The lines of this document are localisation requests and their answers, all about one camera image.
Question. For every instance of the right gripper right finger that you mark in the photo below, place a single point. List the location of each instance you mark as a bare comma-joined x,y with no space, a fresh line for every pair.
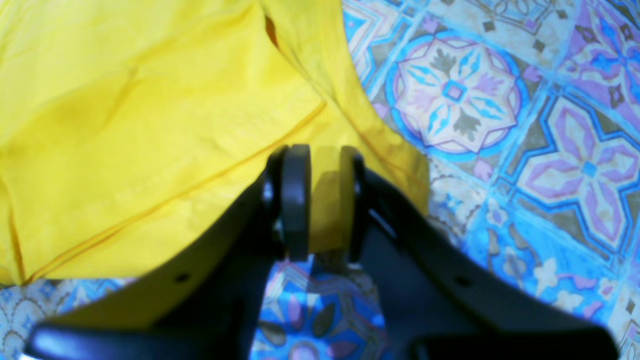
437,304

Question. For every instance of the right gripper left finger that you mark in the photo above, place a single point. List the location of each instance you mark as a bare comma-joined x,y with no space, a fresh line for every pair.
205,302

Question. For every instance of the yellow T-shirt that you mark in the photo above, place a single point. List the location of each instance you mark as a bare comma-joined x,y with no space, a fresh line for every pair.
129,126

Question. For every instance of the patterned blue tile tablecloth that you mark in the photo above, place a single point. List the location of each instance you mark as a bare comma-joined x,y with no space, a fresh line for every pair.
527,113

